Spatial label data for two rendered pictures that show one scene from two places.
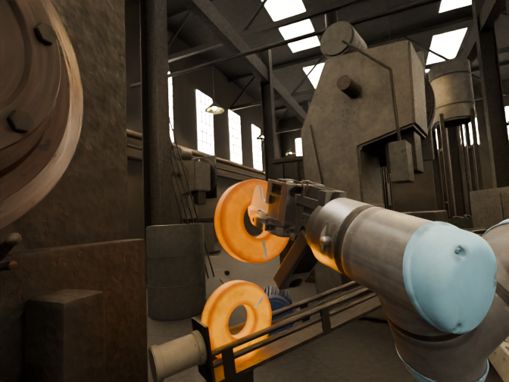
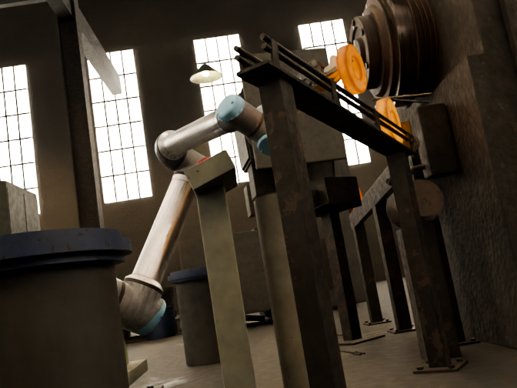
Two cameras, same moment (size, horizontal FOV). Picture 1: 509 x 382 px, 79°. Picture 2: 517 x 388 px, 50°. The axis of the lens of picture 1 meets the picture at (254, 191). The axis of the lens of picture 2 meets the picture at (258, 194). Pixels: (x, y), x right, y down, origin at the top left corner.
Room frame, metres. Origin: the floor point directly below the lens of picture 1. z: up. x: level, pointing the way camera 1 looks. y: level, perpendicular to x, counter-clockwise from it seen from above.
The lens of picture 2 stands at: (1.90, -1.03, 0.30)
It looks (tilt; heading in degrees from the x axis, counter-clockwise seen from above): 9 degrees up; 154
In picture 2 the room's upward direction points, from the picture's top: 9 degrees counter-clockwise
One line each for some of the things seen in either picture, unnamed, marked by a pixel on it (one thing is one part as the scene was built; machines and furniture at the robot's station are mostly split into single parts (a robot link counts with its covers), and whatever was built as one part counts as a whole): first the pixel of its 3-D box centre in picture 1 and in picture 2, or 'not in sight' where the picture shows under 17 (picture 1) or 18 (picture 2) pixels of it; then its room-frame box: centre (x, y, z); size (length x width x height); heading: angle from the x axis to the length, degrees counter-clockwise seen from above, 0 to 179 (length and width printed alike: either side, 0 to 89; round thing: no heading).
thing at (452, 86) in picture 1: (457, 152); not in sight; (7.52, -5.07, 2.25); 0.92 x 0.92 x 4.50
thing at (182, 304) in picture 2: not in sight; (207, 313); (-0.66, -0.14, 0.22); 0.32 x 0.32 x 0.43
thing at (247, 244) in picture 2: not in sight; (245, 277); (-2.49, 0.88, 0.39); 1.03 x 0.83 x 0.79; 70
